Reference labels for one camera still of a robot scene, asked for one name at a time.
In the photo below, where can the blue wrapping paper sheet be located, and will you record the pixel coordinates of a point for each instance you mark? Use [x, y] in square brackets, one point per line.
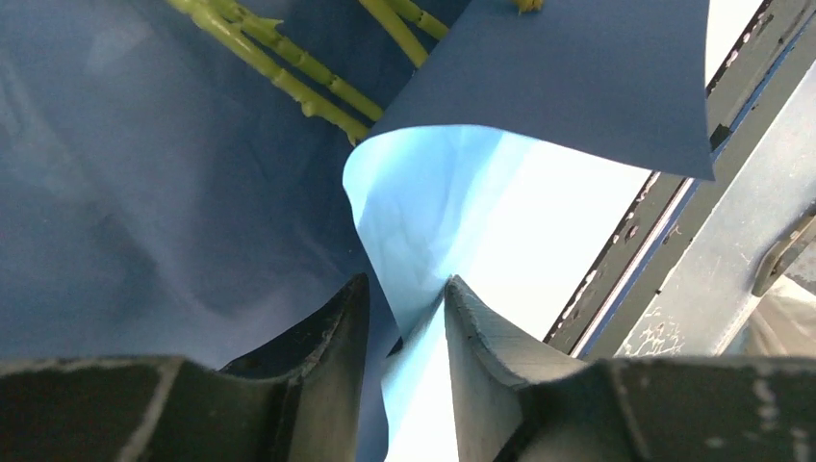
[159, 196]

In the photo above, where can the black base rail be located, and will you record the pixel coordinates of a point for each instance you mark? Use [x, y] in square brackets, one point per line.
[624, 283]

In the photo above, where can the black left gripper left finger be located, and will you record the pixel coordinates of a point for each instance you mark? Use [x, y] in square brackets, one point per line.
[295, 398]

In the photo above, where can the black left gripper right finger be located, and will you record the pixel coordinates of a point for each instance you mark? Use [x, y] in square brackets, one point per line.
[518, 399]

